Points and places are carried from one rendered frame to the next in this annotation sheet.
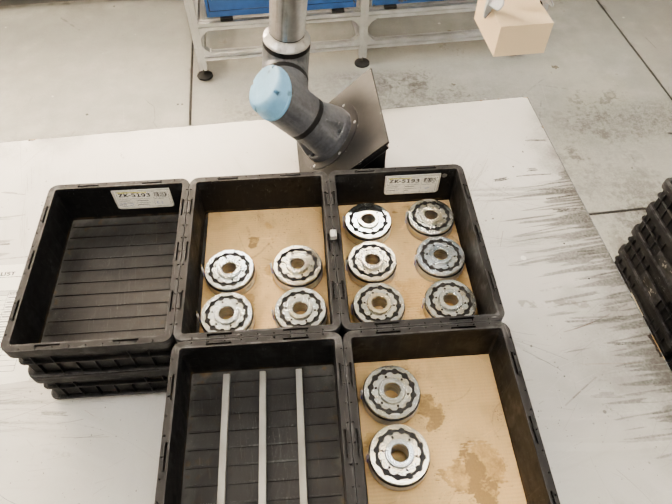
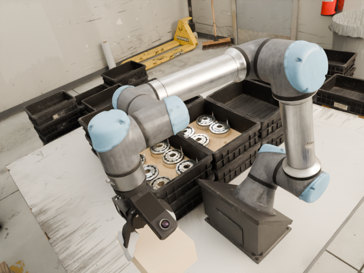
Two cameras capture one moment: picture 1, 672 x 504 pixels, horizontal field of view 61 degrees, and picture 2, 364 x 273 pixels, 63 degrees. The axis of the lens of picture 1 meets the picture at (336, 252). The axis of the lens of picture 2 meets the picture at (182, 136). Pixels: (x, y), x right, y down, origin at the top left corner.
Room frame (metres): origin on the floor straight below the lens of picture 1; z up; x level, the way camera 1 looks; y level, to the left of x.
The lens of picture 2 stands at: (1.66, -0.51, 1.72)
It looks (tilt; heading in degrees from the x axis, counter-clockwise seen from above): 36 degrees down; 153
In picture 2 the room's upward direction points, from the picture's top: 11 degrees counter-clockwise
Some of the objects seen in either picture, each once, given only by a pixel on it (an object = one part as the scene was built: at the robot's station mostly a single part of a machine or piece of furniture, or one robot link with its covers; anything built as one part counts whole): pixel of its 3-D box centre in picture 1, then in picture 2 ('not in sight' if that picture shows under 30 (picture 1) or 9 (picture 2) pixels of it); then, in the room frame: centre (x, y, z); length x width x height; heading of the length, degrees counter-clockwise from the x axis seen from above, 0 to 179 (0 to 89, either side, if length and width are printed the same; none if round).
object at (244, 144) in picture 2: (261, 264); (209, 132); (0.68, 0.15, 0.87); 0.40 x 0.30 x 0.11; 4
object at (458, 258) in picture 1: (440, 256); (147, 172); (0.70, -0.22, 0.86); 0.10 x 0.10 x 0.01
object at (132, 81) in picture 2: not in sight; (128, 89); (-1.17, 0.42, 0.37); 0.40 x 0.30 x 0.45; 98
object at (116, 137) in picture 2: not in sight; (116, 142); (1.19, -0.41, 1.40); 0.09 x 0.08 x 0.11; 91
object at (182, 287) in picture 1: (259, 250); (208, 123); (0.68, 0.15, 0.92); 0.40 x 0.30 x 0.02; 4
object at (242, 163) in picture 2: not in sight; (212, 149); (0.68, 0.15, 0.76); 0.40 x 0.30 x 0.12; 4
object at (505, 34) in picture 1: (511, 20); (156, 246); (1.22, -0.41, 1.09); 0.16 x 0.12 x 0.07; 7
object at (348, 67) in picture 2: not in sight; (323, 79); (0.21, 1.77, 0.37); 0.42 x 0.34 x 0.46; 8
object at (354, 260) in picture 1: (372, 261); (173, 156); (0.69, -0.08, 0.86); 0.10 x 0.10 x 0.01
